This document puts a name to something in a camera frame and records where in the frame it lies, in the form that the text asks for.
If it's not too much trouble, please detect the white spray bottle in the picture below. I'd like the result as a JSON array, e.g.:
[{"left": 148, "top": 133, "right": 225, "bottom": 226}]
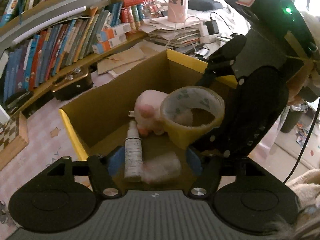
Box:
[{"left": 124, "top": 111, "right": 143, "bottom": 183}]

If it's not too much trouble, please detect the white red staples box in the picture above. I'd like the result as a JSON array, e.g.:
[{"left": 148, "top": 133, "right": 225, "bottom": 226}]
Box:
[{"left": 141, "top": 152, "right": 182, "bottom": 184}]

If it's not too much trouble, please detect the gold tape roll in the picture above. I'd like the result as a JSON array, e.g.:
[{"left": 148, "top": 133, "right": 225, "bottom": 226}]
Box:
[{"left": 160, "top": 86, "right": 225, "bottom": 150}]

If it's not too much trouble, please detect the person right hand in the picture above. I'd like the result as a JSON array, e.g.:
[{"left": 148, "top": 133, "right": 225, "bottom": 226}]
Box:
[{"left": 287, "top": 61, "right": 314, "bottom": 105}]

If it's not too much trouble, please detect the black power adapter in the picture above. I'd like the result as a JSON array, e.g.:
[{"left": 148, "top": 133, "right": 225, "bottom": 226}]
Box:
[{"left": 205, "top": 20, "right": 219, "bottom": 35}]

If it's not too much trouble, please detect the pink checkered tablecloth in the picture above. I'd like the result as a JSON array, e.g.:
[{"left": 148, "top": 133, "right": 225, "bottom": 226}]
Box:
[{"left": 0, "top": 69, "right": 113, "bottom": 230}]

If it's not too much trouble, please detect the yellow cardboard box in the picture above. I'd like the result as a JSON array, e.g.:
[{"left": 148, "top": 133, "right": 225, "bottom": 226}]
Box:
[{"left": 59, "top": 50, "right": 236, "bottom": 193}]

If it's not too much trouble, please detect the black cap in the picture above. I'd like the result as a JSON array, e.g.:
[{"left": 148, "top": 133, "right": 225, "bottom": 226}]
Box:
[{"left": 188, "top": 0, "right": 223, "bottom": 11}]

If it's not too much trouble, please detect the wooden chess board box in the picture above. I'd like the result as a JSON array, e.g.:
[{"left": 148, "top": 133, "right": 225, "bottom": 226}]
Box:
[{"left": 0, "top": 113, "right": 29, "bottom": 170}]

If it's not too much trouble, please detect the black gold wooden box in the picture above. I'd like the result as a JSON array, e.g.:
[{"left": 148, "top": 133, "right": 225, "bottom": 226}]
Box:
[{"left": 52, "top": 67, "right": 93, "bottom": 101}]

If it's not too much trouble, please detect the pink pen holder cup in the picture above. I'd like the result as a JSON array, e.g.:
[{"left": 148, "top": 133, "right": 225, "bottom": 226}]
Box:
[{"left": 168, "top": 0, "right": 188, "bottom": 23}]

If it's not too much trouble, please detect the orange white medicine box lower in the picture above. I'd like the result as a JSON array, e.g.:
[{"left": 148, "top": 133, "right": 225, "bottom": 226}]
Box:
[{"left": 92, "top": 34, "right": 127, "bottom": 54}]

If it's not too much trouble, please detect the orange white medicine box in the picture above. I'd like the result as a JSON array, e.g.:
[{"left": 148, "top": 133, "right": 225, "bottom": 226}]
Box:
[
  {"left": 96, "top": 22, "right": 131, "bottom": 42},
  {"left": 92, "top": 34, "right": 127, "bottom": 54}
]

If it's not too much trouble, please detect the white bookshelf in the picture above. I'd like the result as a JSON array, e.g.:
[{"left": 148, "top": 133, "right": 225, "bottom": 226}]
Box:
[{"left": 0, "top": 0, "right": 176, "bottom": 55}]

